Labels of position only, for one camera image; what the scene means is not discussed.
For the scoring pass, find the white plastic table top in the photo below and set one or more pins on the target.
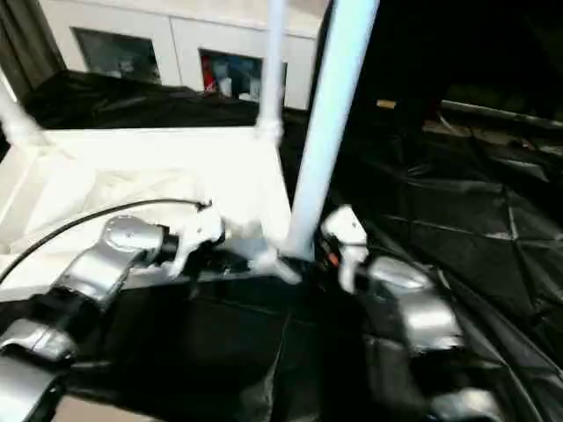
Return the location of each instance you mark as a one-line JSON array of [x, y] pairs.
[[132, 167]]

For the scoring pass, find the white plastic table leg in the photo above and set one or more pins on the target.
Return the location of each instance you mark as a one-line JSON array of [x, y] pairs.
[[17, 118], [272, 66], [330, 110]]

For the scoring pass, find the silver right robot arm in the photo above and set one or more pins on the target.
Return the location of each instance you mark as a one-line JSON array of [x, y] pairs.
[[409, 299]]

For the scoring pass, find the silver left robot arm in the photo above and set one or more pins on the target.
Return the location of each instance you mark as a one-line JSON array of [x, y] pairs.
[[110, 255]]

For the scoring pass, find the black mat cloth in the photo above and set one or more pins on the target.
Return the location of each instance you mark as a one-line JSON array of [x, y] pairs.
[[264, 343]]

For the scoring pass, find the small tan label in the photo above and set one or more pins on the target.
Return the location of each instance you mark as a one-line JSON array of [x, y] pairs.
[[386, 104]]

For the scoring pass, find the white display cabinet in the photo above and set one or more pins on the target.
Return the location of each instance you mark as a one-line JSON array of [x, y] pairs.
[[176, 35]]

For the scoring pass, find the long black rod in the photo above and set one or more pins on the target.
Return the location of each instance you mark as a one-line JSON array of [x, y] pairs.
[[501, 112]]

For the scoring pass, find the dark tall cabinet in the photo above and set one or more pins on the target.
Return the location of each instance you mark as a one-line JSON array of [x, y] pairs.
[[462, 44]]

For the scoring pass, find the grey curtain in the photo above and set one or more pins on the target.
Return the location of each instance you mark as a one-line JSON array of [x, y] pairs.
[[22, 44]]

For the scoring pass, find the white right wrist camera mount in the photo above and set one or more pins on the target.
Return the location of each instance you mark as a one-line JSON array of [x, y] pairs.
[[347, 237]]

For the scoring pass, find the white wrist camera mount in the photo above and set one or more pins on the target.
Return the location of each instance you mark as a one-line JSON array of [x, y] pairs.
[[347, 237], [198, 233]]

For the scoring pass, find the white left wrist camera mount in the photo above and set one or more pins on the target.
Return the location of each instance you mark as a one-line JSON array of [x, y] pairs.
[[198, 233]]

